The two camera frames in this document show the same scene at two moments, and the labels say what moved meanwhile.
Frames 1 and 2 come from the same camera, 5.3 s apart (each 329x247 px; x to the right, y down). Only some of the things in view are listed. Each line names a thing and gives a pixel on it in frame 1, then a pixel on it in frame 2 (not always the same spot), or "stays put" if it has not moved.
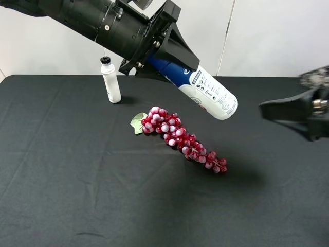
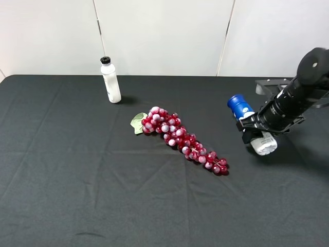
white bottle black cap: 108,71 stays put
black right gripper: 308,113 to 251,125
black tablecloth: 74,173 stays put
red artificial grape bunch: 157,120 stays put
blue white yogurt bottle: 202,86 to 266,143
